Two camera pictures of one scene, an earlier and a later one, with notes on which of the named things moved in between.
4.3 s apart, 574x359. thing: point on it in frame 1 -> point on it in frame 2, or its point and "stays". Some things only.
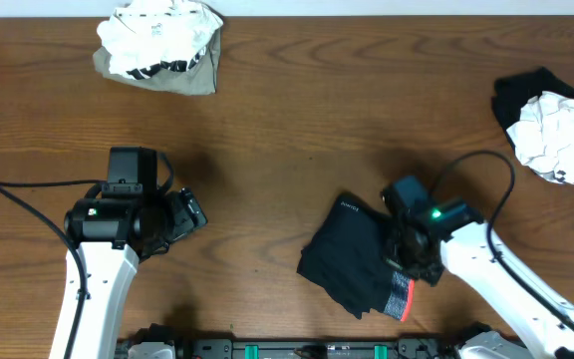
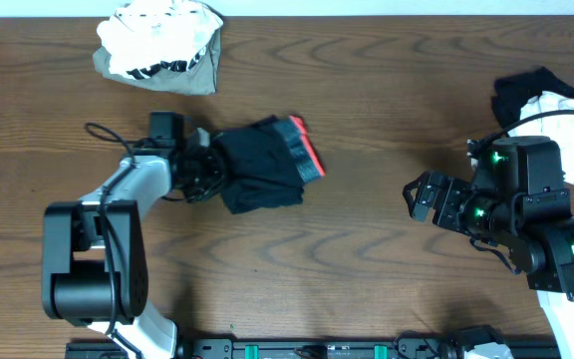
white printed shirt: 141,36 stays
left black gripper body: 187,213 -> 205,175
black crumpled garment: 512,93 stays
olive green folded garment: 200,80 stays
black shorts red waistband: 346,258 -> 267,164
